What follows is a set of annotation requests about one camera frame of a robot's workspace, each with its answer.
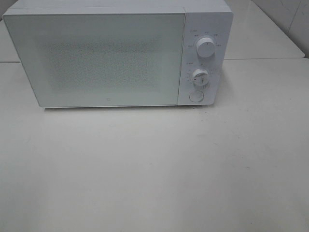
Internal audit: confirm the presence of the white microwave knob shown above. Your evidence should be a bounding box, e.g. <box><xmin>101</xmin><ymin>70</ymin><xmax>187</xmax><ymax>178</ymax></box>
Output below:
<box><xmin>191</xmin><ymin>69</ymin><xmax>210</xmax><ymax>87</ymax></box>
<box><xmin>196</xmin><ymin>36</ymin><xmax>216</xmax><ymax>58</ymax></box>

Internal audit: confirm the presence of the white microwave oven body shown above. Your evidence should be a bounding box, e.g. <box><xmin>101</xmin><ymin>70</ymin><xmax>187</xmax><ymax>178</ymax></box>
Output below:
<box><xmin>2</xmin><ymin>0</ymin><xmax>233</xmax><ymax>107</ymax></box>

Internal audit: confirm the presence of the white microwave door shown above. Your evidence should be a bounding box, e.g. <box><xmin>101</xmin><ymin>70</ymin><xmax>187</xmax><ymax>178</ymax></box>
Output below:
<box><xmin>4</xmin><ymin>14</ymin><xmax>184</xmax><ymax>108</ymax></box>

